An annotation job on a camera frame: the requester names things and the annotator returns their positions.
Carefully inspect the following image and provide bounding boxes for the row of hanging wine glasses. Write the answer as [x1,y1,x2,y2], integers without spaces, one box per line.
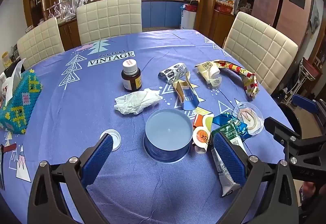
[46,1,77,20]

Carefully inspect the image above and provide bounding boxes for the white metal plant stand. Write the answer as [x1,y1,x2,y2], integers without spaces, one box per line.
[290,64,321,98]

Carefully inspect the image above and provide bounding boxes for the small white bottle lid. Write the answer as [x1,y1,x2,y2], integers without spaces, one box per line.
[99,129,121,152]

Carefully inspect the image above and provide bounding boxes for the orange white wrapper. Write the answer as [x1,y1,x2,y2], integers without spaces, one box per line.
[192,113,214,154]

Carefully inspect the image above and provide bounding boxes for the clear plastic cup lid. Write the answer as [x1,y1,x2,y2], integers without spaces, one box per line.
[233,102,264,136]

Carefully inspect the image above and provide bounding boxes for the white tissue sheet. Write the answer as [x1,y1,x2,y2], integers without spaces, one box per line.
[5,58,26,106]

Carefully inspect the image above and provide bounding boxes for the crumpled white tissue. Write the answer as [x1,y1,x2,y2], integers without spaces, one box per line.
[114,88,163,115]

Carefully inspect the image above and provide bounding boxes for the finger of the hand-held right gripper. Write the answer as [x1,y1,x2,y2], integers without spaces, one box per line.
[264,117,302,156]
[292,94,326,135]

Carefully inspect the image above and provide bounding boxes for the cream wrapper with cup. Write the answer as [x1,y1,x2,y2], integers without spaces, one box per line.
[195,61,222,87]

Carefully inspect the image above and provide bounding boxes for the wooden wine glass cabinet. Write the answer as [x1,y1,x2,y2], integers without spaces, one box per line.
[23,0,82,48]

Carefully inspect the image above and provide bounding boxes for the person's right hand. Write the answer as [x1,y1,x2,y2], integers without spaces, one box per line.
[301,181,320,210]

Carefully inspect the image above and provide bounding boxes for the blue printed tablecloth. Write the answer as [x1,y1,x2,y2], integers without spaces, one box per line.
[0,29,303,224]

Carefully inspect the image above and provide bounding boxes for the copper pink refrigerator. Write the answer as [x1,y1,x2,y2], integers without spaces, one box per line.
[251,0,314,48]

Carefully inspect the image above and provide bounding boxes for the cream quilted dining chair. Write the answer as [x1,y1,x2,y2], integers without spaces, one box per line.
[76,0,143,50]
[223,11,299,95]
[17,17,65,69]

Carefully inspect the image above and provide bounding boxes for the black round trash can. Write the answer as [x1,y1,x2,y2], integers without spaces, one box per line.
[279,103,302,138]

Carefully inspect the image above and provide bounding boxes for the silver printed wrapper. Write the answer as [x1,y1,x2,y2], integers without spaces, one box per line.
[157,62,190,84]

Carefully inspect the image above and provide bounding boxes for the beaded tissue box cover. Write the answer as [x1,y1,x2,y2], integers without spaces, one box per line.
[0,69,43,135]

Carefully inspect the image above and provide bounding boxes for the red egg basket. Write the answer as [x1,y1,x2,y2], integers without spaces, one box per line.
[214,1,235,14]

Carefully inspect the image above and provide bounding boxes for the green white packet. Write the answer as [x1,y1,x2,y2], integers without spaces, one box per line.
[210,122,249,198]

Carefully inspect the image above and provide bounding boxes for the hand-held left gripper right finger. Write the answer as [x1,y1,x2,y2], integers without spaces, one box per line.
[211,132,300,224]

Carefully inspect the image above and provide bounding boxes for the wooden glass display cabinet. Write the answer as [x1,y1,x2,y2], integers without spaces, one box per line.
[199,0,258,48]

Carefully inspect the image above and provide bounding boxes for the brown bottle with white cap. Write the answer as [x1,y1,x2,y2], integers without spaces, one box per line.
[121,59,142,92]

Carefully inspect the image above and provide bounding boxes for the blue kitchen cabinets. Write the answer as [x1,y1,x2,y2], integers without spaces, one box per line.
[141,0,190,28]

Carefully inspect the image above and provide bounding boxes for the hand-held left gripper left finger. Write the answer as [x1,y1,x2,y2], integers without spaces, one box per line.
[28,134,114,224]

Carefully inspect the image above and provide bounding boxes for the red yellow foil wrapper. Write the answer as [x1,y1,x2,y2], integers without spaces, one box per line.
[213,60,260,100]

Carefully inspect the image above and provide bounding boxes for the flattened blue paper carton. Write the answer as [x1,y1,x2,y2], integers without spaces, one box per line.
[173,71,202,111]

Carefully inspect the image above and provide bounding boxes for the blue foil wrapper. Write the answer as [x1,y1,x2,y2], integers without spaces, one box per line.
[212,112,249,142]

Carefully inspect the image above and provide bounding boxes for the white floor appliance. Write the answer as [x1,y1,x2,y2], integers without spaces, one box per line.
[180,9,197,31]

